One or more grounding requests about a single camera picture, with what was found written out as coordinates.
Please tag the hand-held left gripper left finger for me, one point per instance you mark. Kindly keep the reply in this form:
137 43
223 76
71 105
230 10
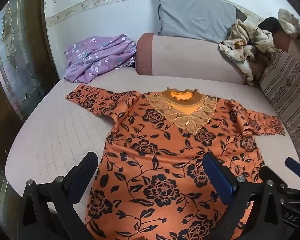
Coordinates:
84 170

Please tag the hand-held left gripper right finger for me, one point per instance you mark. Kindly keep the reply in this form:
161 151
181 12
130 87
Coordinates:
219 180

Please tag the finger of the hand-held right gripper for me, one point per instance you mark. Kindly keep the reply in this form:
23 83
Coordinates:
271 173
294 167

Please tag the orange black floral blouse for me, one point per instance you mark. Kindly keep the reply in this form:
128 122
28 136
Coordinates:
152 167

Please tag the striped floral pillow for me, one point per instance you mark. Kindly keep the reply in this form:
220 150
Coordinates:
287 85

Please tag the purple floral cloth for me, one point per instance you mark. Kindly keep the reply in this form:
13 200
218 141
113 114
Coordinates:
97 57

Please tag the reddish brown cushion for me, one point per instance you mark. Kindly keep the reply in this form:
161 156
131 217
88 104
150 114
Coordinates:
286 42

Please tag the pink bolster cushion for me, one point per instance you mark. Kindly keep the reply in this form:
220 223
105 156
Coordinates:
185 55

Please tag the cream floral blanket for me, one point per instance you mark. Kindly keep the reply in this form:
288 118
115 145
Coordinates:
240 47

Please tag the wooden door with leaded glass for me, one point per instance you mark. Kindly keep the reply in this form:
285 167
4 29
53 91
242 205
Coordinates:
15 55

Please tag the black cloth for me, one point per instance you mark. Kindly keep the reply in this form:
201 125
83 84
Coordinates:
270 23

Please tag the white crumpled cloth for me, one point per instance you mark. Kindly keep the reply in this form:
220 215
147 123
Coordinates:
287 20

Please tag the grey pillow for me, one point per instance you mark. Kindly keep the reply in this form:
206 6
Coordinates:
195 15

